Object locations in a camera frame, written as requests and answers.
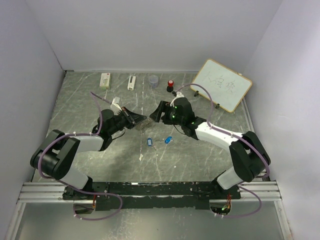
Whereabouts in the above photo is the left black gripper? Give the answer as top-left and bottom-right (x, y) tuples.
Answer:
(108, 106), (148, 136)

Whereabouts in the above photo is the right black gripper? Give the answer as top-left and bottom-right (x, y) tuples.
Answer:
(149, 100), (184, 126)

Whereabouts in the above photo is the blue tagged key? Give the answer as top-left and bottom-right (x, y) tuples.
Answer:
(164, 136), (173, 144)
(147, 137), (156, 150)

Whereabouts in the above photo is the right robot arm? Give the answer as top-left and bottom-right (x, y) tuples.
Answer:
(149, 97), (271, 199)

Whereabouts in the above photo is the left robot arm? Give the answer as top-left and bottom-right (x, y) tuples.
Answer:
(30, 107), (147, 200)

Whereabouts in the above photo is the clear cup of paperclips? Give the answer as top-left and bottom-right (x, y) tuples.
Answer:
(148, 75), (159, 88)

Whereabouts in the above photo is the white stapler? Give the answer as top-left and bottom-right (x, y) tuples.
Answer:
(127, 75), (136, 91)

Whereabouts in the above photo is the green white staple box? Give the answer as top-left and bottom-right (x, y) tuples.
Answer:
(99, 72), (111, 90)

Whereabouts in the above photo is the yellow framed whiteboard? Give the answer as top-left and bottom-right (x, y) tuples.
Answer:
(190, 59), (253, 113)

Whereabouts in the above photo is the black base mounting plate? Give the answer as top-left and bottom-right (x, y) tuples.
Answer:
(62, 181), (241, 211)

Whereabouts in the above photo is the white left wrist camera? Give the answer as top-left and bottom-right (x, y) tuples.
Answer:
(110, 96), (122, 115)

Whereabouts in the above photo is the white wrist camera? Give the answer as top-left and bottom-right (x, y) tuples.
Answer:
(110, 96), (122, 115)
(170, 91), (185, 107)

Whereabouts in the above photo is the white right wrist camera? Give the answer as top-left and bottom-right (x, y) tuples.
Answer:
(170, 91), (185, 107)

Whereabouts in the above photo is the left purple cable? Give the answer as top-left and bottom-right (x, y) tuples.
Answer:
(38, 91), (124, 221)

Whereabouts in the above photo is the aluminium rail frame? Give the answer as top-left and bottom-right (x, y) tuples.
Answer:
(4, 98), (291, 240)

